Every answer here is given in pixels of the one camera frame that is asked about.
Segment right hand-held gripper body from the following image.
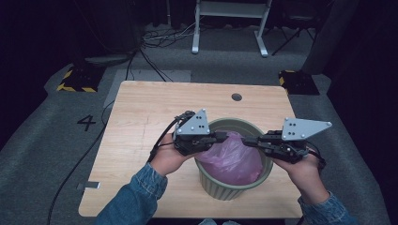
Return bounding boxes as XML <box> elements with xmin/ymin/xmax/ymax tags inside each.
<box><xmin>264</xmin><ymin>117</ymin><xmax>332</xmax><ymax>164</ymax></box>

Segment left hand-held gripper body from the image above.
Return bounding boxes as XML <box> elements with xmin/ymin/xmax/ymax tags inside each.
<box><xmin>173</xmin><ymin>108</ymin><xmax>220</xmax><ymax>157</ymax></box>

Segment pink plastic bag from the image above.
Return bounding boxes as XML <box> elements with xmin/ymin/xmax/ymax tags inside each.
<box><xmin>195</xmin><ymin>130</ymin><xmax>265</xmax><ymax>186</ymax></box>

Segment green plastic bucket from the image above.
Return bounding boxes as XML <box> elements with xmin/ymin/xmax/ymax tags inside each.
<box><xmin>194</xmin><ymin>117</ymin><xmax>275</xmax><ymax>202</ymax></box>

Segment person's right hand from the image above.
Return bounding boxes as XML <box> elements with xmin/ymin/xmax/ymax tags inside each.
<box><xmin>271</xmin><ymin>150</ymin><xmax>331</xmax><ymax>205</ymax></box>

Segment person's left hand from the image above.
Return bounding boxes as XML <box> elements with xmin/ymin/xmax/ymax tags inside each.
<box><xmin>149</xmin><ymin>132</ymin><xmax>195</xmax><ymax>177</ymax></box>

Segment yellow black striped stand base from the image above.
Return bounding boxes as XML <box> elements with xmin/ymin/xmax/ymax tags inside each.
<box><xmin>56</xmin><ymin>64</ymin><xmax>106</xmax><ymax>93</ymax></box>
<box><xmin>278</xmin><ymin>68</ymin><xmax>321</xmax><ymax>96</ymax></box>

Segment person's legs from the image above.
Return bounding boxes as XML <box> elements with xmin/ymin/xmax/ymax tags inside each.
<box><xmin>198</xmin><ymin>218</ymin><xmax>242</xmax><ymax>225</ymax></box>

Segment black tripod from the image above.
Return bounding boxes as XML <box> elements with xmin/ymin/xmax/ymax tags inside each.
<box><xmin>270</xmin><ymin>25</ymin><xmax>315</xmax><ymax>57</ymax></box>

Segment grey tape tab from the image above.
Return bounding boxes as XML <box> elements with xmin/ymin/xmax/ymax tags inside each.
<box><xmin>76</xmin><ymin>181</ymin><xmax>101</xmax><ymax>190</ymax></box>

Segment grey curtain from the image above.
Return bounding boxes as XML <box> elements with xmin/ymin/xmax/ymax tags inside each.
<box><xmin>300</xmin><ymin>0</ymin><xmax>360</xmax><ymax>75</ymax></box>

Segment left hand-held gripper black cable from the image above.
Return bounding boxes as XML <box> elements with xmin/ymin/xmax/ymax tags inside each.
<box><xmin>146</xmin><ymin>111</ymin><xmax>195</xmax><ymax>163</ymax></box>

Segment hand-held gripper black cable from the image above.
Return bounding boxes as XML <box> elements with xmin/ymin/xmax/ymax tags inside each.
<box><xmin>304</xmin><ymin>140</ymin><xmax>328</xmax><ymax>173</ymax></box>
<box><xmin>146</xmin><ymin>111</ymin><xmax>195</xmax><ymax>163</ymax></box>

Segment right hand-held gripper black cable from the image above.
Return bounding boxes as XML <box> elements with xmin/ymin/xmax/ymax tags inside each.
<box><xmin>304</xmin><ymin>140</ymin><xmax>328</xmax><ymax>173</ymax></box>

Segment bundle of floor cables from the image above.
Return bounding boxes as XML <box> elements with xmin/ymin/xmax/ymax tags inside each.
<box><xmin>140</xmin><ymin>22</ymin><xmax>201</xmax><ymax>50</ymax></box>

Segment white metal desk frame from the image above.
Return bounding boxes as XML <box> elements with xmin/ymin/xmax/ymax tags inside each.
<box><xmin>191</xmin><ymin>0</ymin><xmax>273</xmax><ymax>58</ymax></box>

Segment long black floor cable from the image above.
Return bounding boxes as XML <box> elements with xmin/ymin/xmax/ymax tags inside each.
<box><xmin>46</xmin><ymin>99</ymin><xmax>116</xmax><ymax>225</ymax></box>

